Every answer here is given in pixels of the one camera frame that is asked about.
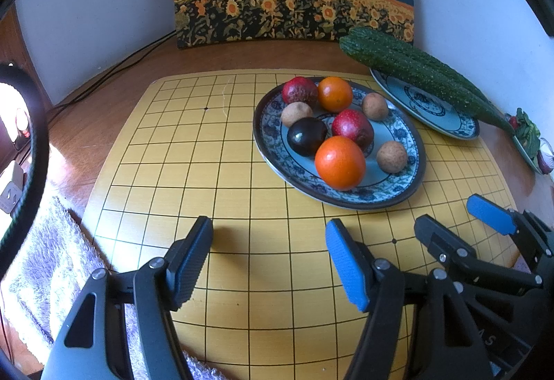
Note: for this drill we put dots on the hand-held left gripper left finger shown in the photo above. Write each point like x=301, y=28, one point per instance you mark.
x=192, y=258

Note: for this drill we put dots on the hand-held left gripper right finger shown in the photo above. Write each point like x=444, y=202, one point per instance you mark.
x=346, y=263

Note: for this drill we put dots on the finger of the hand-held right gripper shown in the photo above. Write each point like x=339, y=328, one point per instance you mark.
x=491, y=213
x=437, y=237

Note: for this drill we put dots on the blue floral fruit plate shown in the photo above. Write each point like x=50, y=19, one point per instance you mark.
x=389, y=189

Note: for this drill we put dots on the brown longan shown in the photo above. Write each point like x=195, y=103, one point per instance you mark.
x=375, y=106
x=296, y=114
x=391, y=156

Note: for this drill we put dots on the orange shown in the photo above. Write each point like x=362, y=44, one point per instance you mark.
x=335, y=94
x=340, y=163

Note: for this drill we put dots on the black plum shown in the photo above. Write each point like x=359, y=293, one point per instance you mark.
x=306, y=137

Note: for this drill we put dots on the large red apple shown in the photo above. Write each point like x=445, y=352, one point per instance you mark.
x=352, y=129

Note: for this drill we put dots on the small dark red apple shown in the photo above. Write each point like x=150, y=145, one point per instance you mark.
x=298, y=90

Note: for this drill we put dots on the small side plate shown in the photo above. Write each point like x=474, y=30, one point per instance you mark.
x=526, y=150

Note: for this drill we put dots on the yellow grid board mat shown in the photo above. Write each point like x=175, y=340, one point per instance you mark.
x=194, y=168

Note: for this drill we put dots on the small red fruit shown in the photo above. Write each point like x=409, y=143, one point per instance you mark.
x=513, y=123

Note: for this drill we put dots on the green leafy vegetable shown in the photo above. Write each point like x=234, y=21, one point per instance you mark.
x=529, y=126

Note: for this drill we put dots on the blue floral gourd plate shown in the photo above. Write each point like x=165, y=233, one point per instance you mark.
x=437, y=116

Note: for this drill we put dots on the lilac fluffy towel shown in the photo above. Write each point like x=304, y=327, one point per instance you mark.
x=47, y=258

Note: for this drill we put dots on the green cucumber rear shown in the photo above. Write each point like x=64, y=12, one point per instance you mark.
x=433, y=61

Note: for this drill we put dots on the green bitter gourd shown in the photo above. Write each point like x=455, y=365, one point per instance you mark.
x=389, y=59

